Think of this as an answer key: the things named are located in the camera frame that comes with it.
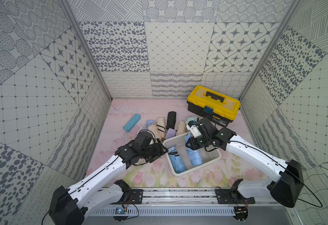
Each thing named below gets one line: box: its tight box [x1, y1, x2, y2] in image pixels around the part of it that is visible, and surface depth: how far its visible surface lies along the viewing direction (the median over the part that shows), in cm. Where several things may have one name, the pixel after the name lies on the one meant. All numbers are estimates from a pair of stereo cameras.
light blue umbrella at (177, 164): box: [167, 145, 186, 174], surface depth 83 cm
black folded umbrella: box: [165, 111, 177, 130], surface depth 106 cm
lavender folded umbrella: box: [165, 127, 177, 140], surface depth 97 cm
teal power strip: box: [122, 113, 142, 133], surface depth 106 cm
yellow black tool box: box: [186, 85, 241, 128], surface depth 99 cm
